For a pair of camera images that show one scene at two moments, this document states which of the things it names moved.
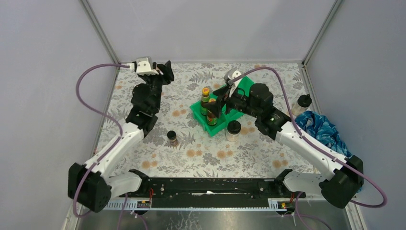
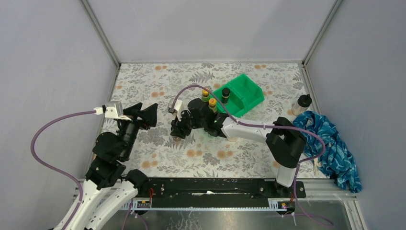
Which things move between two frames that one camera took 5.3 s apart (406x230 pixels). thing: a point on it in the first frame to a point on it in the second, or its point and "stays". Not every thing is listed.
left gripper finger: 166,72 to 149,115
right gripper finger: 222,92 to 175,128
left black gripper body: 152,83 to 129,129
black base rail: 215,193 stays
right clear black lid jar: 301,106 stays
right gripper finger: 217,112 to 183,131
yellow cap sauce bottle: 205,98 stays
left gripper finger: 160,77 to 134,110
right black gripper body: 240,102 to 197,123
